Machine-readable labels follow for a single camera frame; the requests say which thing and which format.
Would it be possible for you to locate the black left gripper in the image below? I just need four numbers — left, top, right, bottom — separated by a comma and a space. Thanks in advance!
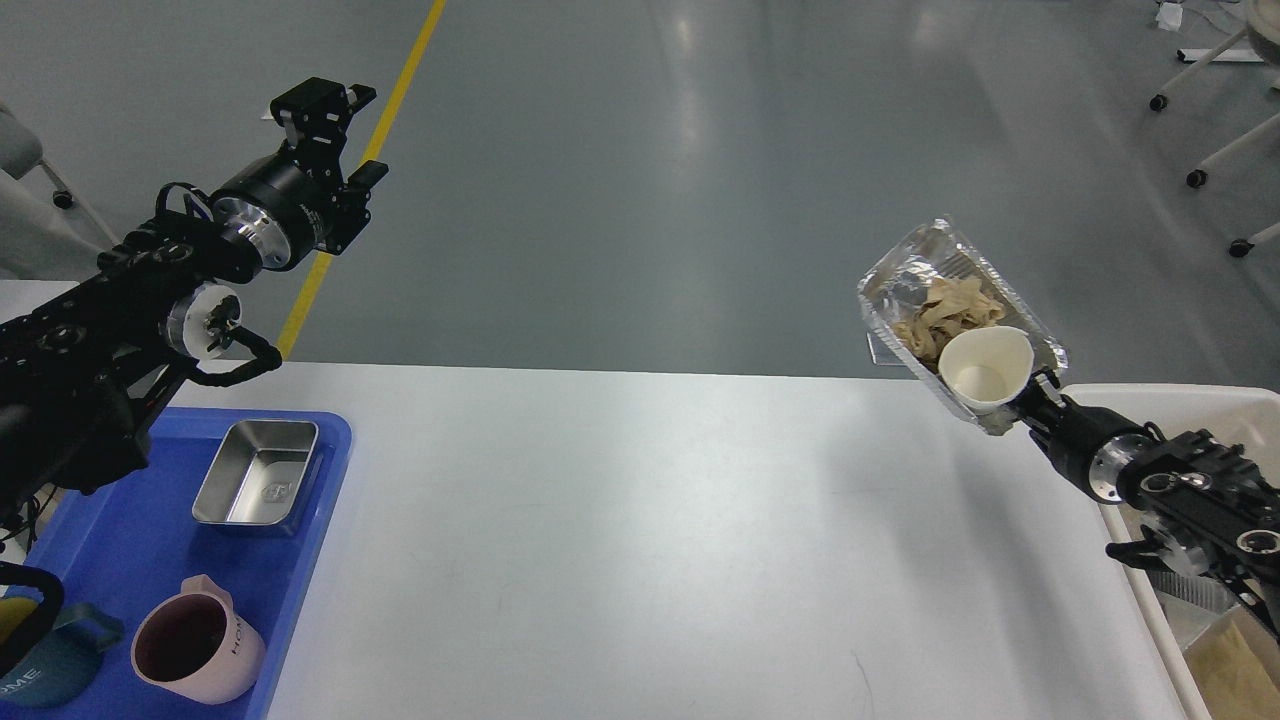
212, 77, 390, 272

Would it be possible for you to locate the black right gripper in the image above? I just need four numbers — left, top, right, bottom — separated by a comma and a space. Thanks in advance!
1010, 368, 1151, 503

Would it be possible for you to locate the white paper cup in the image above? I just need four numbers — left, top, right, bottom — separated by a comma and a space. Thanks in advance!
938, 325, 1036, 416

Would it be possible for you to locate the brown paper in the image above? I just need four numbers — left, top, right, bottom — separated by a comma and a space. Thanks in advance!
891, 277, 1007, 372
1183, 609, 1279, 719

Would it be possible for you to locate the aluminium foil tray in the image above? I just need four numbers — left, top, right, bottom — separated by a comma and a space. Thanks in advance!
858, 215, 1070, 436

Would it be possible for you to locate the stainless steel rectangular tin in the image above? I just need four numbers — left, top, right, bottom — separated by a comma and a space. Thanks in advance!
191, 418, 319, 537

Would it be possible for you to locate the pink ribbed mug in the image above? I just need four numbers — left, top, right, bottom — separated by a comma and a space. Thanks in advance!
131, 574, 266, 705

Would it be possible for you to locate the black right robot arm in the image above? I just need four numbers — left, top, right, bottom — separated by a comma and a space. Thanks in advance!
1010, 370, 1279, 635

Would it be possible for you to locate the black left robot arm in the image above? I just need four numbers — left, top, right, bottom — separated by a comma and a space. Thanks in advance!
1, 77, 388, 521

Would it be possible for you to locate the clear floor plate left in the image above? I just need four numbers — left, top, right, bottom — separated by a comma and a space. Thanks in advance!
867, 332, 905, 366

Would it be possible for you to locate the white plastic bin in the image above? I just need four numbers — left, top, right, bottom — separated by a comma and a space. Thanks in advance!
1065, 383, 1279, 719

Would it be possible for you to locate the foil tray inside bin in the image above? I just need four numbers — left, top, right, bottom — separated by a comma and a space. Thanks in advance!
1148, 571, 1238, 615

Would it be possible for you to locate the brown paper inside bin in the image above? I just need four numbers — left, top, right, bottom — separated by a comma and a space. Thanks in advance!
1183, 609, 1279, 719

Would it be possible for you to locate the white wheeled chair base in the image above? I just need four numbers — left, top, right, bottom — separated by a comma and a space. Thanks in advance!
1146, 0, 1280, 259

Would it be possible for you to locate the blue plastic tray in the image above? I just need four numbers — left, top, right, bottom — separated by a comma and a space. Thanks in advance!
3, 407, 352, 719

